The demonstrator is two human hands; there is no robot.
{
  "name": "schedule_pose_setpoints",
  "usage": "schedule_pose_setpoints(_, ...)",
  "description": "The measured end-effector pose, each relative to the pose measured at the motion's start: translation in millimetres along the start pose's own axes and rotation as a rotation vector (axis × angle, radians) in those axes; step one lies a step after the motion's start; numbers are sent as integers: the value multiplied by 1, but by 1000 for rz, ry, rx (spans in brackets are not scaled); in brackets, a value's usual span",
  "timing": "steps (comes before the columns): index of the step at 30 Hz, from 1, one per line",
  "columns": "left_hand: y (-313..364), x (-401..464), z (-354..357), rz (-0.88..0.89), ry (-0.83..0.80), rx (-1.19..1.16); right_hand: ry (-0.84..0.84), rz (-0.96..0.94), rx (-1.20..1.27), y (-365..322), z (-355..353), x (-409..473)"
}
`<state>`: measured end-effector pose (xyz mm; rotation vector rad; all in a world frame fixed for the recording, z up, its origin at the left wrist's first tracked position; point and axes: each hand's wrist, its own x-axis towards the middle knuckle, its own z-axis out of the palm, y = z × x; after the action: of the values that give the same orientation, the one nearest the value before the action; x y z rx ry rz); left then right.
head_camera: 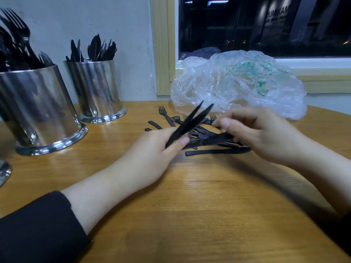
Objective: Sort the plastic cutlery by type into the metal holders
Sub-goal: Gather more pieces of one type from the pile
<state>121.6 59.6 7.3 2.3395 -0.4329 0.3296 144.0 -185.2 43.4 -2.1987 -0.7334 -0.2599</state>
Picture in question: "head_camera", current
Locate bunch of black knives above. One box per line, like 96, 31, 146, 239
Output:
66, 34, 118, 63

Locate dark parked car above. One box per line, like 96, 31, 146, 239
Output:
181, 47, 221, 60

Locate person's left forearm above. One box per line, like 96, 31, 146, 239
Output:
0, 172, 135, 263

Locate clear plastic bag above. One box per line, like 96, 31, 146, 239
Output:
170, 50, 308, 121

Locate person's right hand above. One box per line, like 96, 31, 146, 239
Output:
213, 107, 308, 169

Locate pile of black plastic cutlery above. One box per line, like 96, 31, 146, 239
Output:
145, 106, 252, 157

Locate bunch of black forks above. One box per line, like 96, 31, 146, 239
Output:
0, 8, 54, 73

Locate person's left hand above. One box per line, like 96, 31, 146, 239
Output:
112, 127, 190, 196

